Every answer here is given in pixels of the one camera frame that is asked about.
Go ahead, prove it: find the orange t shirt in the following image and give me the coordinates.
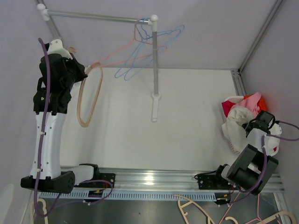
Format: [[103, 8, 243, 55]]
[[243, 94, 267, 111]]

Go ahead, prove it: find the beige wooden hanger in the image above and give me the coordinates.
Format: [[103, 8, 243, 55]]
[[67, 46, 104, 128]]

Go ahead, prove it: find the pink t shirt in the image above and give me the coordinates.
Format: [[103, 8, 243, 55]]
[[235, 92, 262, 118]]

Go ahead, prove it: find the pink wire hanger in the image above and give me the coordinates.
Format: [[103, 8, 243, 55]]
[[89, 17, 168, 69]]

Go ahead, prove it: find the cream white t shirt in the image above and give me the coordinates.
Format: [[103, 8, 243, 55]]
[[222, 106, 282, 154]]

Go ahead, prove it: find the magenta t shirt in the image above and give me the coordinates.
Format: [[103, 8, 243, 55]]
[[221, 100, 235, 117]]

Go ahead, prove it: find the light blue wire hanger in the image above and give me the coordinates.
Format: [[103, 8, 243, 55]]
[[114, 15, 157, 81], [122, 17, 185, 81]]

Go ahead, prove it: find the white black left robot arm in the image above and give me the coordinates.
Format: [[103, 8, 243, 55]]
[[21, 53, 101, 194]]

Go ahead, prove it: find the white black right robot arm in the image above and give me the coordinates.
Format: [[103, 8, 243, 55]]
[[213, 110, 281, 195]]

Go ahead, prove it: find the beige hanger on floor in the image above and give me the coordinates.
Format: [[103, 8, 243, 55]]
[[173, 194, 239, 224]]

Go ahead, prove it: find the left beige floor hanger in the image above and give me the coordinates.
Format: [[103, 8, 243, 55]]
[[30, 198, 50, 224]]

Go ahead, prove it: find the metal clothes rack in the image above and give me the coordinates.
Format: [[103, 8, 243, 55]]
[[37, 0, 161, 122]]

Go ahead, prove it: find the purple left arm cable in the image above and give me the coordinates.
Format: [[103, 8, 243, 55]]
[[33, 37, 114, 217]]

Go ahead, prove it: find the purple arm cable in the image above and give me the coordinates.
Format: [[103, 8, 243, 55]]
[[33, 37, 114, 217], [235, 120, 299, 195]]

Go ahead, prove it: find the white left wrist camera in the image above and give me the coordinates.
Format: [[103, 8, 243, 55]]
[[45, 39, 73, 60]]

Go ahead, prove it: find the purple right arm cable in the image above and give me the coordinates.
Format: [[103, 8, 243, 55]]
[[235, 120, 299, 195]]

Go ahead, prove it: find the aluminium mounting rail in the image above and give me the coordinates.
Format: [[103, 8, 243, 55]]
[[30, 166, 285, 192]]

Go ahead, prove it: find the slotted white cable duct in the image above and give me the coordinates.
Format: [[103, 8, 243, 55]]
[[39, 189, 229, 201]]

